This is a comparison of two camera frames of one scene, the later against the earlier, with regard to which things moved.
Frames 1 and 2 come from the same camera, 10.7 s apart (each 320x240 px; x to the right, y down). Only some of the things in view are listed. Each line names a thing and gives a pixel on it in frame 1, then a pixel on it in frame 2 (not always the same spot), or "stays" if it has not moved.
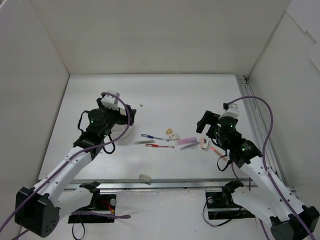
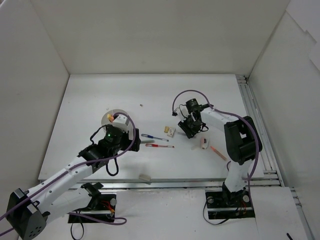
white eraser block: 146,177 stays
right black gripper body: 206,121 -> 186,127
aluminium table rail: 267,148 stays
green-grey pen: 141,142 stays
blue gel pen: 148,136 stays
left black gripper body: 127,116 -> 136,141
